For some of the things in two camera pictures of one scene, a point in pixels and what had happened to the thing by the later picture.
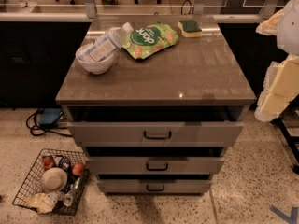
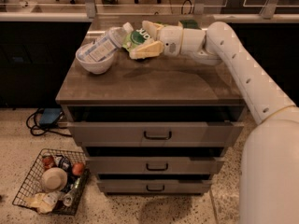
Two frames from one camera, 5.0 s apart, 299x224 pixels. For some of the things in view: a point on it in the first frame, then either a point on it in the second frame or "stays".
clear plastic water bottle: (105, 45) stays
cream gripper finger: (269, 26) → (151, 28)
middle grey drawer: (155, 164) stays
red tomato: (78, 169) stays
